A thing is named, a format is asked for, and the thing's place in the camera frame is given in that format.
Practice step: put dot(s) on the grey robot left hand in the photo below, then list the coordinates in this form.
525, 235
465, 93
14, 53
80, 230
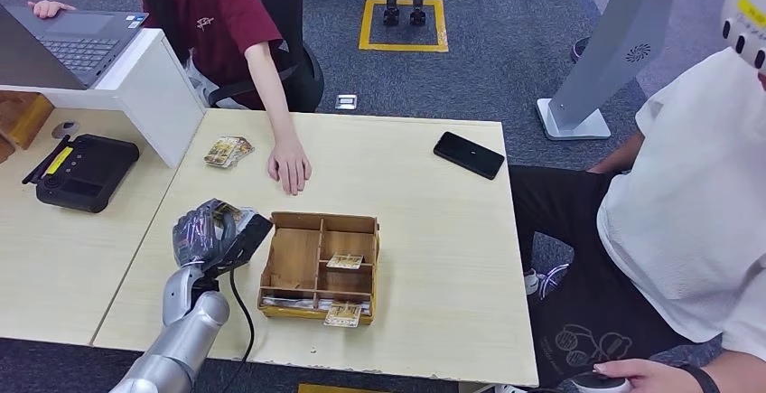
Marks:
200, 234

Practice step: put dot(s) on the headset person's left hand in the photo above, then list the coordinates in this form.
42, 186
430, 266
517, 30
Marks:
652, 378

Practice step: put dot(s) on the person's left hand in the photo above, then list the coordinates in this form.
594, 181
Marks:
290, 166

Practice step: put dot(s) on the person's right hand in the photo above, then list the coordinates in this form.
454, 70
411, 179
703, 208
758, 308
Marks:
51, 8

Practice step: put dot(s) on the white VR controller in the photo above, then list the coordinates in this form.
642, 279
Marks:
598, 385

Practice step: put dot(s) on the wooden compartment box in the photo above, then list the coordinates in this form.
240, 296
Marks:
293, 258

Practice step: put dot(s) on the headset person's left forearm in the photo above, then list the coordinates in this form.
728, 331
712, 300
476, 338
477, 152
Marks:
742, 375

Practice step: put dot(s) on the headset person's right forearm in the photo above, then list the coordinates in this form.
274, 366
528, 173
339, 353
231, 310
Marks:
619, 154

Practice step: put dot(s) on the person's left forearm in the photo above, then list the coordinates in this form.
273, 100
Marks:
272, 91

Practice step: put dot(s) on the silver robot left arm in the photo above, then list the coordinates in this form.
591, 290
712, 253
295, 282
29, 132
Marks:
179, 330

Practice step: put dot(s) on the row of white key cards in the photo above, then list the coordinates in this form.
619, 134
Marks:
290, 303

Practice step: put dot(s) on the person with VR headset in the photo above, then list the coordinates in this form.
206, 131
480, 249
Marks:
688, 199

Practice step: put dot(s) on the grey laptop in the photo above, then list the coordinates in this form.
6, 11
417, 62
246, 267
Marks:
84, 43

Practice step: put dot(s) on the black wristwatch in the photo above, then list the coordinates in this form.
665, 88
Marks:
703, 381

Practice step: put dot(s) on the stack of patterned cards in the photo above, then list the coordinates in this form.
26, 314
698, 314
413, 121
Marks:
226, 152

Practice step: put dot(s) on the metal floor socket plate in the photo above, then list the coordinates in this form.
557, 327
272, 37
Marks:
346, 102

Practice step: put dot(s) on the brown wooden box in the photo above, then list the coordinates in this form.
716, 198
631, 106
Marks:
24, 118

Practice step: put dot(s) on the round grey puck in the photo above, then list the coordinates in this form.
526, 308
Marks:
64, 129

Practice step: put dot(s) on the black console with yellow label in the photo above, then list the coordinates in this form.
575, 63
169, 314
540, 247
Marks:
90, 173

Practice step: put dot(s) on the white desk riser shelf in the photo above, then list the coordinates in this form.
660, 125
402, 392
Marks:
149, 91

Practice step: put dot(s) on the white clog shoe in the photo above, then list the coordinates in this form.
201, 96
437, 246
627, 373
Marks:
509, 390

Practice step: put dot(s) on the black office chair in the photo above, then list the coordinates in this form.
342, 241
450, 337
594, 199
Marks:
299, 19

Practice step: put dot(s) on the white shoe with purple laces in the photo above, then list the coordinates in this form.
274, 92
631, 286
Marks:
541, 281

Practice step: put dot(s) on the black smartphone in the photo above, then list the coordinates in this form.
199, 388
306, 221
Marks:
468, 155

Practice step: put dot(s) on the yellow floor tape strip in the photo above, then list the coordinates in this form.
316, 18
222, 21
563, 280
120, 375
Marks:
335, 390

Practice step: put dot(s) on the dark shoe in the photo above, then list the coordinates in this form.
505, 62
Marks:
579, 49

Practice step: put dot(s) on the grey pillar stand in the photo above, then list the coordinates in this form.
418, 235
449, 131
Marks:
610, 49

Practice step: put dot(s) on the white VR headset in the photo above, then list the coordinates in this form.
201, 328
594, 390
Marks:
745, 13

